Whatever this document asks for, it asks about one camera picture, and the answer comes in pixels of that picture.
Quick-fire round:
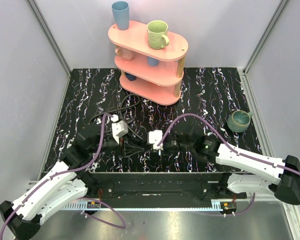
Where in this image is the pink three-tier shelf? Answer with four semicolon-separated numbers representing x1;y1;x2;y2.
108;20;188;106

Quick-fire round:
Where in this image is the teal ceramic cup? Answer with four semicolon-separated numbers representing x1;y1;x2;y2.
227;110;253;133

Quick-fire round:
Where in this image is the dark blue cup lower shelf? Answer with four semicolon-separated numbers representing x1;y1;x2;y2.
125;72;137;81

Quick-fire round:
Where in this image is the purple cable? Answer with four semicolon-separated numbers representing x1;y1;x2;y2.
0;112;116;240
156;113;300;195

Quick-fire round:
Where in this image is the blue cup middle shelf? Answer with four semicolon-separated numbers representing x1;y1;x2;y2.
146;56;159;67

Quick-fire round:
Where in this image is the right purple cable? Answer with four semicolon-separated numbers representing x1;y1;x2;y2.
156;113;300;195

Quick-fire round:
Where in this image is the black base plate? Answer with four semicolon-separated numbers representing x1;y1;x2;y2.
89;172;247;209

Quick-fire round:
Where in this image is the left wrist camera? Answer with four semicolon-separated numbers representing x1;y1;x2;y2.
110;114;129;144

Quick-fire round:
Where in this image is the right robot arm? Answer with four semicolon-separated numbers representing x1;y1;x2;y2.
154;133;300;206

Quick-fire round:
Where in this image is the black corrugated hose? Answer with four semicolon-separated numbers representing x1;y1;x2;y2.
89;93;148;143

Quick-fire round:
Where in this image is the green mug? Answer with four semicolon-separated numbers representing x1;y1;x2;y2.
147;20;170;50

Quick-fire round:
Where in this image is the pink mug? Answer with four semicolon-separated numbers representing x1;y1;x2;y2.
115;46;135;61

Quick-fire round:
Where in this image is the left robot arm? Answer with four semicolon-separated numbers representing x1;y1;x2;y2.
0;121;145;240

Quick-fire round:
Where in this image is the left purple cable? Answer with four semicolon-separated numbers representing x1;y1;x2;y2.
0;112;116;240

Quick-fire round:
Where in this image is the black marble mat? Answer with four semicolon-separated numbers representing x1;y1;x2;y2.
49;66;268;174

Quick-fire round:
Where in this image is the blue plastic tumbler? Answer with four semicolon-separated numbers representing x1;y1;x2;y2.
111;1;130;31

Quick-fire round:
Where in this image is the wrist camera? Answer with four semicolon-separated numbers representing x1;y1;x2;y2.
110;114;129;144
147;130;163;156

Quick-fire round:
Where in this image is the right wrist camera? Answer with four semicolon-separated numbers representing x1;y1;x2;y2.
147;130;163;156

